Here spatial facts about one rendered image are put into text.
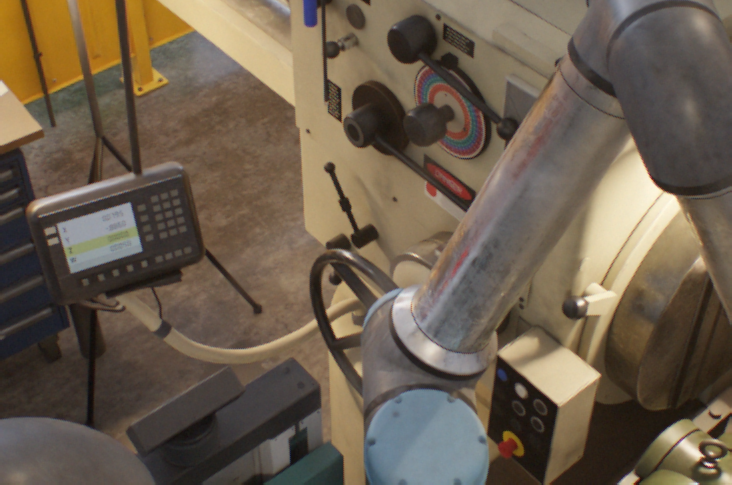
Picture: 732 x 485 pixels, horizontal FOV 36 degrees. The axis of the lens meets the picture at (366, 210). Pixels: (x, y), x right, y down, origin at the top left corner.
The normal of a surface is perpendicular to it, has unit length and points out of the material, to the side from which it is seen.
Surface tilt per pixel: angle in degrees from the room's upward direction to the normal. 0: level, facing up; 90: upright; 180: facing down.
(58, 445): 38
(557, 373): 0
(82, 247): 70
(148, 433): 28
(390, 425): 5
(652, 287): 58
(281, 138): 0
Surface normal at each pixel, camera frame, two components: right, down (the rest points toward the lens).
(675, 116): -0.42, 0.24
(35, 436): 0.38, -0.90
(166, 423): 0.30, -0.39
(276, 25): 0.00, -0.73
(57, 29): 0.65, 0.52
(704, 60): 0.15, -0.21
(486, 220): -0.78, 0.15
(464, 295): -0.44, 0.47
